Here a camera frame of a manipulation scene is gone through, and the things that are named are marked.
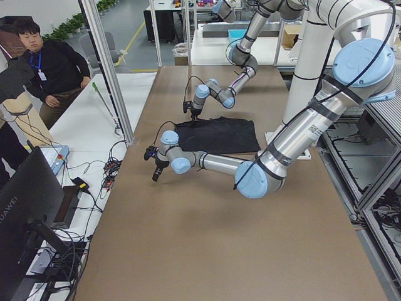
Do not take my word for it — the aluminium frame cage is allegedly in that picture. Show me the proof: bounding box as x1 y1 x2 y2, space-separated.
78 0 135 146

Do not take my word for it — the black power strip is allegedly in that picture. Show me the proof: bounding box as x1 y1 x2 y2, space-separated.
102 157 122 191

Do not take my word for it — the blue teach pendant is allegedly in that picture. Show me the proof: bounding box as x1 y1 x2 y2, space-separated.
39 145 70 175

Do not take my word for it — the metal grabber tool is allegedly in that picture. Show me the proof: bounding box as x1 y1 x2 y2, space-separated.
91 82 122 137

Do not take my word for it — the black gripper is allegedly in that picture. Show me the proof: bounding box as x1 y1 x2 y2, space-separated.
152 157 169 182
190 108 201 120

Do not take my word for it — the black t-shirt with logo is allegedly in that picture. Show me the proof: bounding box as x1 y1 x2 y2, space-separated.
175 117 261 154

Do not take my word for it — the person in black sweater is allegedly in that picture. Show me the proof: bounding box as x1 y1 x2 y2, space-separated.
14 18 90 129

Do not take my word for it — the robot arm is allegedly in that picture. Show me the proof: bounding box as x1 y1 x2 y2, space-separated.
183 1 305 120
144 1 400 198

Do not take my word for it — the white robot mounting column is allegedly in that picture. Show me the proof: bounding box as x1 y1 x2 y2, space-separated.
264 0 401 161

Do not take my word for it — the black computer monitor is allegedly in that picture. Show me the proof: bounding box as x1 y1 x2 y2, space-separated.
1 147 68 300

